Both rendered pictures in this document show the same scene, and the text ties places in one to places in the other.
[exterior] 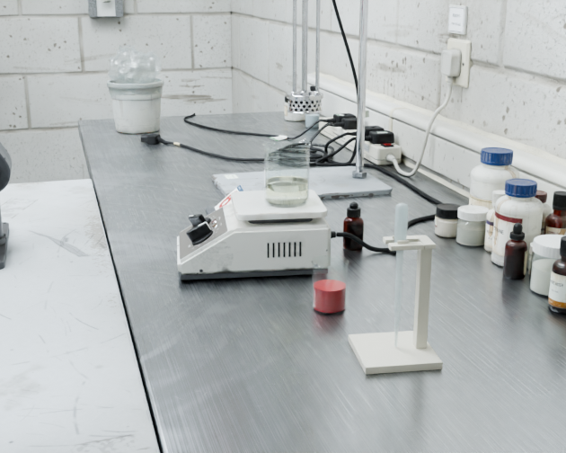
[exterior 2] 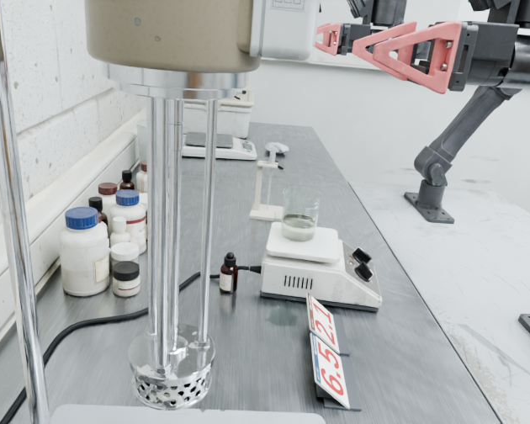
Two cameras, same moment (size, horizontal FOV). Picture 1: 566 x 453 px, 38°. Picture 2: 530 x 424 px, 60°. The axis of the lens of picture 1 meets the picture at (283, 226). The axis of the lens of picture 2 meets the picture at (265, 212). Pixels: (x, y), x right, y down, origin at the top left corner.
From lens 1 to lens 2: 1.79 m
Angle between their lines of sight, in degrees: 139
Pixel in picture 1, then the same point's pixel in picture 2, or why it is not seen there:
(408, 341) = (259, 211)
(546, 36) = not seen: outside the picture
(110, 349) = (394, 238)
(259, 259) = not seen: hidden behind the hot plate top
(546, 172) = (47, 219)
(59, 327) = (428, 254)
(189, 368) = (356, 224)
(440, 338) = (240, 215)
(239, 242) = not seen: hidden behind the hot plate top
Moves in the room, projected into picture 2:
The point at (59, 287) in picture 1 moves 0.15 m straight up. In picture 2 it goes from (453, 287) to (474, 213)
